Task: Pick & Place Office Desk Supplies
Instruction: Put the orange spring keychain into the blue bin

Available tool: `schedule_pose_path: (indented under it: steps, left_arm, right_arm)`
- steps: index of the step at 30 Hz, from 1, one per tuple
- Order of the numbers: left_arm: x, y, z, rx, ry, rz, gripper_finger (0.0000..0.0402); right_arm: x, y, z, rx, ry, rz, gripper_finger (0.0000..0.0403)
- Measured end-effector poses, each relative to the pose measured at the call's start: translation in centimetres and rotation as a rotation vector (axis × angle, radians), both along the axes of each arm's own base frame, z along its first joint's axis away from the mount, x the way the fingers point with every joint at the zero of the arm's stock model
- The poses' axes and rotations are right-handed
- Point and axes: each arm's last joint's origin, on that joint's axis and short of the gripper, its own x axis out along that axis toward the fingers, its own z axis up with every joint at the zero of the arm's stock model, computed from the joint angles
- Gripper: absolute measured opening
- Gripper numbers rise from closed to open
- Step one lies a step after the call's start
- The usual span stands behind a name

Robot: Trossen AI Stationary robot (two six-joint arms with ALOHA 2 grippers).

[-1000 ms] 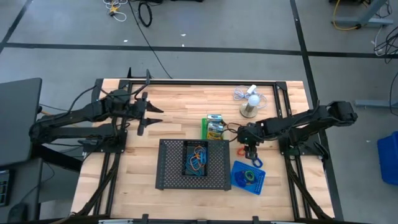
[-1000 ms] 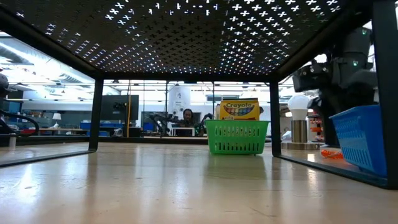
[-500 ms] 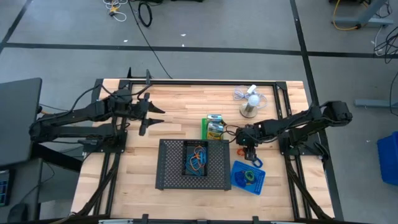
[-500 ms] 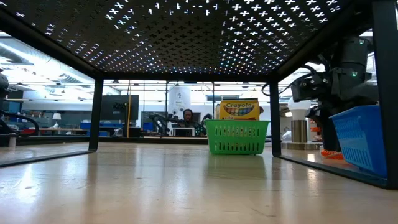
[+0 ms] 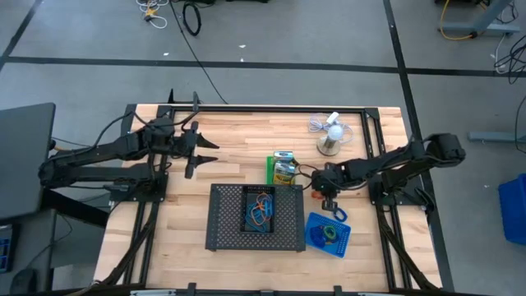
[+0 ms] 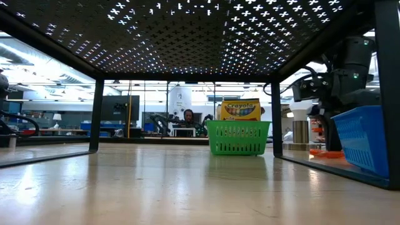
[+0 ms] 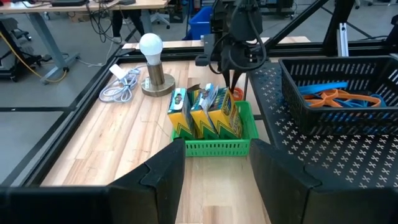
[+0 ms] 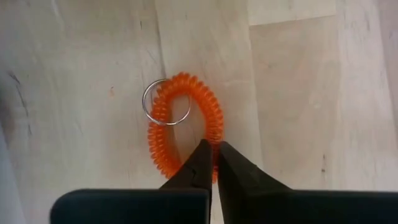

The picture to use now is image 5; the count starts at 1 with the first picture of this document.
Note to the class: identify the long blue rubber band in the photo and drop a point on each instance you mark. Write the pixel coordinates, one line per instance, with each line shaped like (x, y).
(246, 215)

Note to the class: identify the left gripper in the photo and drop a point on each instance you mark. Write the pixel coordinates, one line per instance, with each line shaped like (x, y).
(183, 144)

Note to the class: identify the black computer mouse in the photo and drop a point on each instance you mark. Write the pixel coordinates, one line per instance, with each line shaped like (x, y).
(22, 281)

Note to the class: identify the grey desk foot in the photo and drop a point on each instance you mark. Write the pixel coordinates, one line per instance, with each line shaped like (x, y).
(493, 135)

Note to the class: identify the black clamp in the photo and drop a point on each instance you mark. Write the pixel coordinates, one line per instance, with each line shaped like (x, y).
(191, 288)
(338, 291)
(196, 100)
(171, 98)

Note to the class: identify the green plastic basket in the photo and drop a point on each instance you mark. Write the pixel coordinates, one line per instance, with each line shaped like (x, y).
(269, 172)

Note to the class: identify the blue plastic basket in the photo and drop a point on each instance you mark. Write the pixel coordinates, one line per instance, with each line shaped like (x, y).
(341, 248)

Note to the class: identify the large yellow crayon box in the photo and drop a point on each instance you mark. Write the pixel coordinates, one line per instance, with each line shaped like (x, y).
(283, 177)

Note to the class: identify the silver metal rail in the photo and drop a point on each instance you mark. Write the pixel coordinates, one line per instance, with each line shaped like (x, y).
(152, 293)

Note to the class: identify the blue storage bin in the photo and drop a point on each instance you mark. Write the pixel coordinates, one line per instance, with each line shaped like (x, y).
(513, 209)

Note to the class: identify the black perforated metal riser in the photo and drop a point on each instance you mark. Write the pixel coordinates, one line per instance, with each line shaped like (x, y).
(222, 214)

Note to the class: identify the black mesh basket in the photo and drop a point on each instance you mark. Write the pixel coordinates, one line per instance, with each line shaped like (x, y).
(258, 189)

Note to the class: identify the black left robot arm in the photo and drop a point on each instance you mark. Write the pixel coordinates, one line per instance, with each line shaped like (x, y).
(82, 158)

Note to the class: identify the grey desk base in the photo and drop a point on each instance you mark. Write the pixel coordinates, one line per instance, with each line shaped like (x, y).
(481, 28)

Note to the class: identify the computer keyboard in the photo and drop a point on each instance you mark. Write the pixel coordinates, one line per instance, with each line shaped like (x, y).
(5, 251)

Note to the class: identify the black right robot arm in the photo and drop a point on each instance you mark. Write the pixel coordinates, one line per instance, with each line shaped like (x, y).
(390, 160)

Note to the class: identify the dark grey desk top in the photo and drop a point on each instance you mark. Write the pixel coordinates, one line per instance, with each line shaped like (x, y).
(24, 156)

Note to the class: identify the black aluminium table frame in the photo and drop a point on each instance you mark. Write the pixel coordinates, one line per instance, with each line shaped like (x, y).
(353, 109)

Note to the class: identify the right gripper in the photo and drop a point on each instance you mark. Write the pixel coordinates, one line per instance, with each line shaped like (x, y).
(328, 178)

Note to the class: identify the black power box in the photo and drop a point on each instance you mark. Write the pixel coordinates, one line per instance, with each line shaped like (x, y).
(128, 113)

